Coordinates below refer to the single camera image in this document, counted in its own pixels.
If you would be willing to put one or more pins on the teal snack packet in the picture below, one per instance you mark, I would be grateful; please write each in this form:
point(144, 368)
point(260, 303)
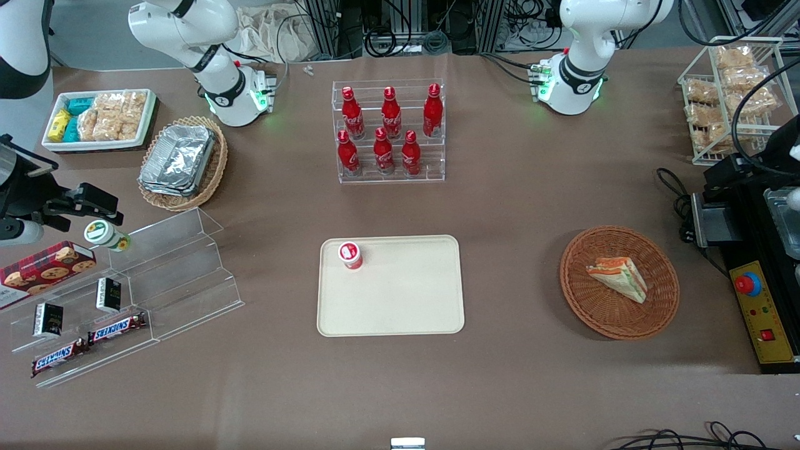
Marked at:
point(80, 105)
point(72, 130)

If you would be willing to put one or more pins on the aluminium foil container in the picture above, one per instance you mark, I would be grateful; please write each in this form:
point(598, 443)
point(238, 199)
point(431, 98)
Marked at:
point(178, 156)
point(169, 191)

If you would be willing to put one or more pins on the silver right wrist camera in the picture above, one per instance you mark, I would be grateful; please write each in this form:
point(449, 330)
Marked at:
point(22, 233)

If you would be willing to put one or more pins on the yellow snack packet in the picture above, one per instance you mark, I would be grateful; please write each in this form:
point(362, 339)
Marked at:
point(59, 125)

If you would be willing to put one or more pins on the fried snack bag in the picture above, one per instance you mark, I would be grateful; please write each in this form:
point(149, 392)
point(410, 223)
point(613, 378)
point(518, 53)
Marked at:
point(709, 134)
point(744, 78)
point(701, 92)
point(759, 101)
point(734, 57)

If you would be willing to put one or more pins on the white rectangular snack tray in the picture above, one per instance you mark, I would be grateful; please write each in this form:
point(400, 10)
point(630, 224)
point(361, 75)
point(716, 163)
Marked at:
point(147, 122)

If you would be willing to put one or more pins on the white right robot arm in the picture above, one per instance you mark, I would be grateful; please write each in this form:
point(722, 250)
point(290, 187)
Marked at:
point(181, 25)

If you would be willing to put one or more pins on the red emergency stop button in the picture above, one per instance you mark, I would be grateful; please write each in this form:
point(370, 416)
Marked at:
point(748, 284)

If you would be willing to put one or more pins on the black box yellow control panel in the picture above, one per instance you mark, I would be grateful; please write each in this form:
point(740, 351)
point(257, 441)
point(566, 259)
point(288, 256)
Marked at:
point(765, 312)

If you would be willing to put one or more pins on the red cola bottle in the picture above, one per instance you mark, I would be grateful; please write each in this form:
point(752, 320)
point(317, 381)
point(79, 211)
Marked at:
point(391, 115)
point(432, 112)
point(384, 153)
point(348, 156)
point(410, 156)
point(353, 115)

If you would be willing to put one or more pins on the green sunflower yogurt bottle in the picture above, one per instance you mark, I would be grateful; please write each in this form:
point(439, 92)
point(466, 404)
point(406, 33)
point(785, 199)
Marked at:
point(103, 234)

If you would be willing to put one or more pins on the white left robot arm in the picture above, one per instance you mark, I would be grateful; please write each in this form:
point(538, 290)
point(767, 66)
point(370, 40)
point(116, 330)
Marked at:
point(587, 25)

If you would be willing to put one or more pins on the triangle sandwich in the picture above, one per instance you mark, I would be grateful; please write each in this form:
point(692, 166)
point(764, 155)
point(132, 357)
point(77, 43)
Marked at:
point(619, 279)

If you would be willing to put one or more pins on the clear acrylic step shelf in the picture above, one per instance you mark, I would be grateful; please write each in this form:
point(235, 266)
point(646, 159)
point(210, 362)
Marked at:
point(81, 369)
point(187, 275)

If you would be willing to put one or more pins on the oval light wicker basket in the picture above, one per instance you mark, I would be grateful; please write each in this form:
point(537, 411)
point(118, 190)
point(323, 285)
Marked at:
point(215, 169)

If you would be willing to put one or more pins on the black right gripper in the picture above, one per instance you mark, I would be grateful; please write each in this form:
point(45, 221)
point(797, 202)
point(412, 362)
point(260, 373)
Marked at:
point(26, 192)

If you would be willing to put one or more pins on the red yogurt bottle white cap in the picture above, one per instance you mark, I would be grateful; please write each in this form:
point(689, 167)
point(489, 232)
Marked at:
point(350, 255)

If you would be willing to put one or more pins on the beige plastic tray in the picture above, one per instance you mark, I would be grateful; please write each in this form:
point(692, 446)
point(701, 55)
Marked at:
point(400, 294)

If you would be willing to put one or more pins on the beige cloth bag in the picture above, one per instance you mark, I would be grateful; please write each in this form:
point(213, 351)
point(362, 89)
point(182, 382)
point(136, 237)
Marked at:
point(269, 34)

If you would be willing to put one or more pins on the red tartan cookie box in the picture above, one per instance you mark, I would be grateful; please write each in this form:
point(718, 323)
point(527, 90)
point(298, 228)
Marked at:
point(44, 272)

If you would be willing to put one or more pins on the clear acrylic bottle rack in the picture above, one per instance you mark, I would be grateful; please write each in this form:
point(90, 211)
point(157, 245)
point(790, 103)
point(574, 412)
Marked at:
point(431, 159)

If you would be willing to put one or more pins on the clear plastic tray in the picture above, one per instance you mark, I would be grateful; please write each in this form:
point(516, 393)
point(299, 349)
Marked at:
point(784, 231)

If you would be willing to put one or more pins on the Snickers chocolate bar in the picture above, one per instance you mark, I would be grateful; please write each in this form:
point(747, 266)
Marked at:
point(117, 329)
point(59, 357)

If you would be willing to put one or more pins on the small black box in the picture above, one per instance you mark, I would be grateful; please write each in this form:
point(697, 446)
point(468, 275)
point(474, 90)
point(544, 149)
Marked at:
point(109, 295)
point(47, 320)

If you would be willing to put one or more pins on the clear rice cracker bag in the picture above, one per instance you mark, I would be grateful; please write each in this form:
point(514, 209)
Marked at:
point(120, 128)
point(109, 103)
point(89, 125)
point(135, 105)

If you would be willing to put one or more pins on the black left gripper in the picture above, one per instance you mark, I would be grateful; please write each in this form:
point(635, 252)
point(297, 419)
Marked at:
point(774, 152)

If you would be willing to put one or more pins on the round brown wicker basket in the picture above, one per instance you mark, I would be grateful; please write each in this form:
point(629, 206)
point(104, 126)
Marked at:
point(600, 312)

